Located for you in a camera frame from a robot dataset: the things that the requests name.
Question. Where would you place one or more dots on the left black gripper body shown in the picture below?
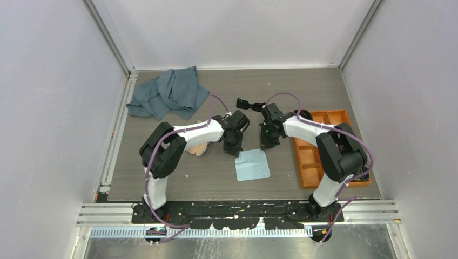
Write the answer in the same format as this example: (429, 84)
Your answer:
(234, 145)

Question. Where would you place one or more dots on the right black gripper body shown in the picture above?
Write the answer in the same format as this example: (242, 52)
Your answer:
(268, 138)

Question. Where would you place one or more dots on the light blue cleaning cloth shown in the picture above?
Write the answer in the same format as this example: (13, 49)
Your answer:
(252, 165)

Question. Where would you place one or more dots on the patterned glasses case tan lining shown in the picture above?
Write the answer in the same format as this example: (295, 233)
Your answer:
(197, 148)

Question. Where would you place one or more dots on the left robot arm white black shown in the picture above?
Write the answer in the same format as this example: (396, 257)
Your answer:
(163, 149)

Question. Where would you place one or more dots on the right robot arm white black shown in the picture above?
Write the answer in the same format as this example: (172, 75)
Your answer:
(340, 152)

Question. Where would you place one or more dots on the black sunglasses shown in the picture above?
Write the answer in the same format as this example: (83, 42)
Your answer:
(246, 105)

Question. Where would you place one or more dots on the brown black rolled belt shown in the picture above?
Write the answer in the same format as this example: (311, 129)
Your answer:
(304, 114)

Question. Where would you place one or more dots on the orange compartment tray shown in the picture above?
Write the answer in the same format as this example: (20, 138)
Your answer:
(307, 157)

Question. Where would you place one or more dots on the crumpled grey-blue cloth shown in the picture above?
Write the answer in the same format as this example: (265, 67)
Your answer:
(173, 90)

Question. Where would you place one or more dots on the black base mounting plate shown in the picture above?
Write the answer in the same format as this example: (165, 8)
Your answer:
(234, 215)

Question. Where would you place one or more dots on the blue yellow rolled belt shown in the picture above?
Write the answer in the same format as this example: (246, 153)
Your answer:
(362, 177)

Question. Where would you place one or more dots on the white slotted cable duct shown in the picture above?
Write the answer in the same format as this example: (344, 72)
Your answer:
(106, 232)

